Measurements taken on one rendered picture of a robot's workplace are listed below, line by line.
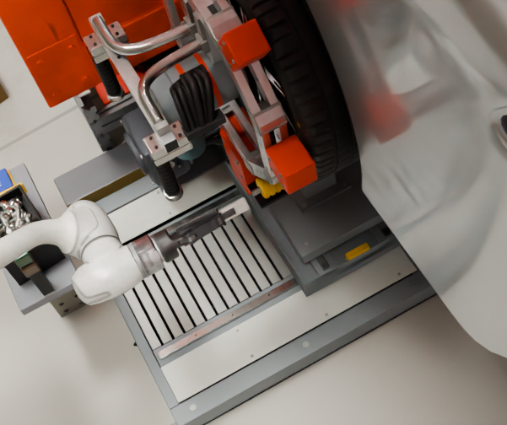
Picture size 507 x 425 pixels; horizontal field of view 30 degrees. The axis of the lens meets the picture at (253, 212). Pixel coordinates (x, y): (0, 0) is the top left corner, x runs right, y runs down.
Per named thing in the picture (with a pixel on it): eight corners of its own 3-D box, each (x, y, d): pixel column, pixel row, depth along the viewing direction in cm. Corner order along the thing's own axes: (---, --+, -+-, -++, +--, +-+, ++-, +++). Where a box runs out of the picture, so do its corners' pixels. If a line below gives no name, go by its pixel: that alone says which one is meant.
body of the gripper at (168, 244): (163, 260, 230) (196, 241, 231) (167, 267, 222) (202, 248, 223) (148, 233, 228) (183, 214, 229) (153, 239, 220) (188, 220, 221)
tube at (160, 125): (241, 95, 201) (233, 62, 192) (159, 137, 199) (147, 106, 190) (204, 42, 210) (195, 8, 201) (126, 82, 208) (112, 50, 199)
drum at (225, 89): (255, 102, 225) (245, 63, 213) (175, 144, 222) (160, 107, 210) (228, 63, 232) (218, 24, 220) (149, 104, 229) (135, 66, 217)
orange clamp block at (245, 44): (265, 56, 196) (272, 49, 187) (231, 73, 195) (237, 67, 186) (249, 25, 195) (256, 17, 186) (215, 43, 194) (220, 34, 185)
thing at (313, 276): (414, 239, 278) (414, 223, 270) (307, 298, 274) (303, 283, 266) (328, 122, 304) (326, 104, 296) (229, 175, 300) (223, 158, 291)
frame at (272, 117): (305, 208, 231) (276, 65, 185) (282, 221, 230) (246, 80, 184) (207, 63, 259) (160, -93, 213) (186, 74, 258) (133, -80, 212)
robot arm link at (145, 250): (147, 282, 221) (170, 270, 222) (129, 248, 219) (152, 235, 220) (142, 273, 230) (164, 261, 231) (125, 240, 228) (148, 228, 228)
